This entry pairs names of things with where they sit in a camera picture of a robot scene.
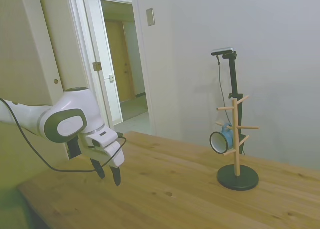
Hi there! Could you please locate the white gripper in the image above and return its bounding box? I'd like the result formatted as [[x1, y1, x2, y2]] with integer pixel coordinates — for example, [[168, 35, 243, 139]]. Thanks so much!
[[81, 138, 126, 188]]

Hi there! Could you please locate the blue enamel mug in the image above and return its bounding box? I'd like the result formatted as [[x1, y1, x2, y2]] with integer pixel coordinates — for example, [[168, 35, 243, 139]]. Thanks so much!
[[209, 122, 235, 155]]

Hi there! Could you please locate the wooden mug tree black base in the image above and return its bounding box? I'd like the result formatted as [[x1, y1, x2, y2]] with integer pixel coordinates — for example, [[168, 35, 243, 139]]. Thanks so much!
[[216, 95, 260, 192]]

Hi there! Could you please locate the black flat panel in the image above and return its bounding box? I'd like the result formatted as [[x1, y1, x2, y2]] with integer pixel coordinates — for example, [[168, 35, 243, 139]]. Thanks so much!
[[65, 136, 83, 161]]

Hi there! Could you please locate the wooden hallway door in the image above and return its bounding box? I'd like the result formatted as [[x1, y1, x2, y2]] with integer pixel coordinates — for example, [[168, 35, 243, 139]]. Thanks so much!
[[104, 20, 138, 104]]

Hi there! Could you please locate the beige open door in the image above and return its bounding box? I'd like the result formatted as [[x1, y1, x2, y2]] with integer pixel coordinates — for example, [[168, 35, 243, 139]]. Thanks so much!
[[19, 0, 91, 162]]

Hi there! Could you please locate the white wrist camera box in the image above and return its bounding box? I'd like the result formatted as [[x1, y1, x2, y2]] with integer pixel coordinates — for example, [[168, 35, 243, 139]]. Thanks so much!
[[85, 129, 119, 150]]

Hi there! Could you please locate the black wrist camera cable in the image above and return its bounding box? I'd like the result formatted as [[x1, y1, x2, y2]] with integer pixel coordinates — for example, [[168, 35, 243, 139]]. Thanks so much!
[[0, 96, 128, 174]]

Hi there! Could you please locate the black stand camera cable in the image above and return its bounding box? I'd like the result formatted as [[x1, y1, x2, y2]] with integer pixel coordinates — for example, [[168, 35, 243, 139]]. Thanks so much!
[[216, 55, 233, 125]]

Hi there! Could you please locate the black camera stand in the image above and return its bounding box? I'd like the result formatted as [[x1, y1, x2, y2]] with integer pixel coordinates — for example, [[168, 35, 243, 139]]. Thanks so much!
[[222, 52, 247, 156]]

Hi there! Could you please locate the metal wall switch plate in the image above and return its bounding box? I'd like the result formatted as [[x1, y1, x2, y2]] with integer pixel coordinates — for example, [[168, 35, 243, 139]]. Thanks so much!
[[145, 7, 156, 28]]

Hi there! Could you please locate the grey camera on stand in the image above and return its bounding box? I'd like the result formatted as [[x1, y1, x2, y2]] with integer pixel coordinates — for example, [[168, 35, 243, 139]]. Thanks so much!
[[211, 46, 236, 57]]

